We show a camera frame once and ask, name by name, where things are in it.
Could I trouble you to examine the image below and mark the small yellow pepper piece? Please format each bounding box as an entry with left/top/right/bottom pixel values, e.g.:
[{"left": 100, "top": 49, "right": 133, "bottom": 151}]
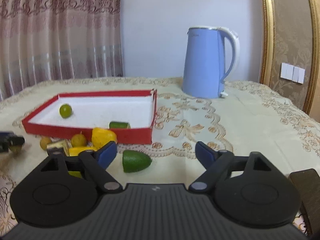
[{"left": 67, "top": 146, "right": 98, "bottom": 178}]

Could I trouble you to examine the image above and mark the white wall switch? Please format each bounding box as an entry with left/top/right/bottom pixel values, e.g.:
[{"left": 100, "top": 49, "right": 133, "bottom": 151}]
[{"left": 280, "top": 62, "right": 306, "bottom": 84}]

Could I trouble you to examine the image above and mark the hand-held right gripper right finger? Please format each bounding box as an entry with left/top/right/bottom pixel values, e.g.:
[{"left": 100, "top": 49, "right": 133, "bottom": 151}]
[{"left": 189, "top": 141, "right": 285, "bottom": 193}]

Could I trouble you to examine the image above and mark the round green lime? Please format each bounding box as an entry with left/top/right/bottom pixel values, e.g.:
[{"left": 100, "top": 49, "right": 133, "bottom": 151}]
[{"left": 59, "top": 104, "right": 73, "bottom": 118}]

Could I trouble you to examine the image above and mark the gold framed wall panel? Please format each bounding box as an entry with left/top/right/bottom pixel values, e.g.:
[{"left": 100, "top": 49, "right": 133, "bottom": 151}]
[{"left": 259, "top": 0, "right": 320, "bottom": 115}]

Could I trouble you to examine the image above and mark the brown longan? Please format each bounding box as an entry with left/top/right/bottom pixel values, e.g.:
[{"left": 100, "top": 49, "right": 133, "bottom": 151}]
[
  {"left": 39, "top": 137, "right": 53, "bottom": 152},
  {"left": 71, "top": 133, "right": 87, "bottom": 147}
]

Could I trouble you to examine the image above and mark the red cardboard box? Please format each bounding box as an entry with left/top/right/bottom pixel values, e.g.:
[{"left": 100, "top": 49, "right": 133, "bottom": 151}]
[{"left": 21, "top": 89, "right": 158, "bottom": 145}]

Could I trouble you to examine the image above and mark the green avocado half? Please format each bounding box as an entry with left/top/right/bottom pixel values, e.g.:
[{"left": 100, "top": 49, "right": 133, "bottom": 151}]
[{"left": 122, "top": 150, "right": 152, "bottom": 173}]

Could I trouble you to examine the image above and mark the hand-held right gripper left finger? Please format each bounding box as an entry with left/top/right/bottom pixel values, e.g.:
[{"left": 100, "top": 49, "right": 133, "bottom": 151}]
[{"left": 29, "top": 141, "right": 123, "bottom": 193}]

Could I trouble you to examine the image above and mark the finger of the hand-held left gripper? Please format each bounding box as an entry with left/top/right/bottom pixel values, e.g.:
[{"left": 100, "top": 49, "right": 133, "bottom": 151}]
[{"left": 0, "top": 131, "right": 25, "bottom": 153}]

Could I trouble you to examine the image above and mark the green cucumber piece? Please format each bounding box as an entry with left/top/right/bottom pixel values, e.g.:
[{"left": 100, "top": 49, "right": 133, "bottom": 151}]
[{"left": 109, "top": 121, "right": 131, "bottom": 130}]

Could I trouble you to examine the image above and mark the pink patterned curtain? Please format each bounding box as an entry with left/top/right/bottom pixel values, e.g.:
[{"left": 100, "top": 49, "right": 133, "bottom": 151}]
[{"left": 0, "top": 0, "right": 124, "bottom": 100}]

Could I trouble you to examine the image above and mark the blue electric kettle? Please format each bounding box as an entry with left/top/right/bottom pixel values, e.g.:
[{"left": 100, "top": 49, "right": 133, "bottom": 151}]
[{"left": 182, "top": 26, "right": 240, "bottom": 99}]

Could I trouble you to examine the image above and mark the dark eggplant piece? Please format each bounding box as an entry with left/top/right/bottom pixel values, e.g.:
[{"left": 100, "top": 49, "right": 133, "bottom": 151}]
[{"left": 47, "top": 141, "right": 72, "bottom": 157}]

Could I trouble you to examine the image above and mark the large yellow pepper piece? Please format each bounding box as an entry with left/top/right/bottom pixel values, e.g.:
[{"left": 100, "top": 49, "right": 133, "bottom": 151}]
[{"left": 91, "top": 127, "right": 118, "bottom": 149}]

